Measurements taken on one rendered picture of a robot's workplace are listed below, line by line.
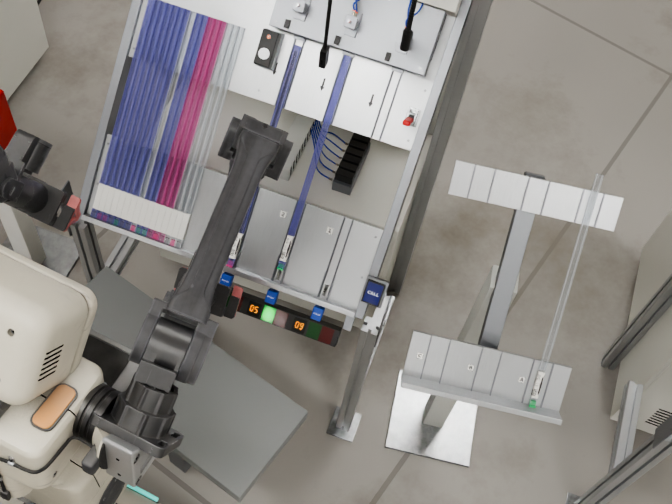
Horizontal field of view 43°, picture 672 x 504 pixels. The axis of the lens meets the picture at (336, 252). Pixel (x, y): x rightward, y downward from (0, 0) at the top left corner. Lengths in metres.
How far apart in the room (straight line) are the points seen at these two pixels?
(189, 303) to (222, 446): 0.68
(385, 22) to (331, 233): 0.46
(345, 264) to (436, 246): 1.04
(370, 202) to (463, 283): 0.74
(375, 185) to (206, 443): 0.79
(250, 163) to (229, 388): 0.75
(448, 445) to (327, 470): 0.36
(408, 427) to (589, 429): 0.55
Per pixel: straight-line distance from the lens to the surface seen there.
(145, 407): 1.26
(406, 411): 2.60
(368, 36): 1.80
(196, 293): 1.27
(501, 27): 3.64
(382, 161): 2.27
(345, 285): 1.90
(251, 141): 1.34
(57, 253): 2.86
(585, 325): 2.89
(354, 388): 2.29
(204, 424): 1.92
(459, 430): 2.61
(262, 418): 1.92
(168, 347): 1.25
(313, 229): 1.89
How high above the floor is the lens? 2.39
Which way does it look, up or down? 58 degrees down
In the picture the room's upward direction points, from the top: 10 degrees clockwise
